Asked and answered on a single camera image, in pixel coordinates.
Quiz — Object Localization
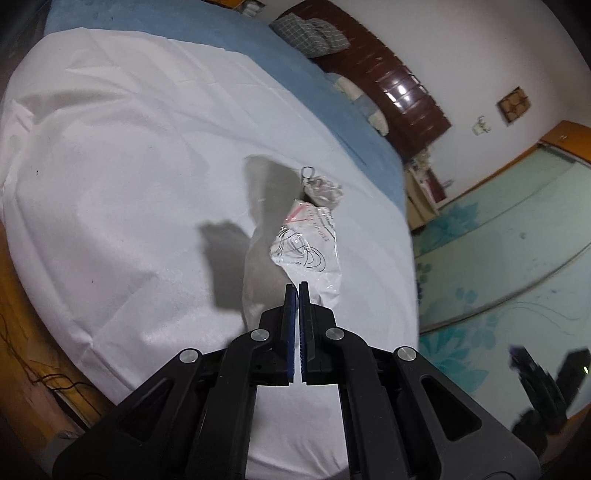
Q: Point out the blue bed sheet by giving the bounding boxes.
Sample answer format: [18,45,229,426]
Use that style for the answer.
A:
[44,0,407,208]

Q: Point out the clear plastic printed wrapper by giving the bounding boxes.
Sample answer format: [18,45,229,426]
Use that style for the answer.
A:
[269,198,341,305]

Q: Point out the white pillow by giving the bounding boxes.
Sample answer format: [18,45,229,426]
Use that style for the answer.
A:
[328,74,389,136]

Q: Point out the floor cables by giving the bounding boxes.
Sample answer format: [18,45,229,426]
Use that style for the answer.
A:
[0,314,84,398]

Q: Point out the grey checked pillow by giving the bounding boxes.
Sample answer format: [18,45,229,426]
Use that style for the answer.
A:
[270,13,352,58]

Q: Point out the white cloth sheet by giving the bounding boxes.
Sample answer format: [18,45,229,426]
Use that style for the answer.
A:
[0,28,419,480]

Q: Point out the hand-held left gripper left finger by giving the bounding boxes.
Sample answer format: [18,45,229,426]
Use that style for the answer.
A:
[53,282,298,480]

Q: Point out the brown wall picture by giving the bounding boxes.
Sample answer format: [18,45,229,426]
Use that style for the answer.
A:
[498,87,532,123]

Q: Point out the floral sliding wardrobe door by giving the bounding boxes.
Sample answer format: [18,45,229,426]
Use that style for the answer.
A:
[411,143,591,333]
[418,240,591,416]

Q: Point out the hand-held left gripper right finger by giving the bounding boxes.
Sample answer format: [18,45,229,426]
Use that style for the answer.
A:
[299,281,541,480]

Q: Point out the light wooden nightstand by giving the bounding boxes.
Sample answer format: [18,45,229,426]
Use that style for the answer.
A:
[405,161,448,229]

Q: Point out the dark wooden bed headboard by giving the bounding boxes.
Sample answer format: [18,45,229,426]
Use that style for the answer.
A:
[277,0,453,160]

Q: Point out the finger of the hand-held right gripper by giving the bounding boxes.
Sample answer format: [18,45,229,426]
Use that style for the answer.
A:
[508,345,561,414]

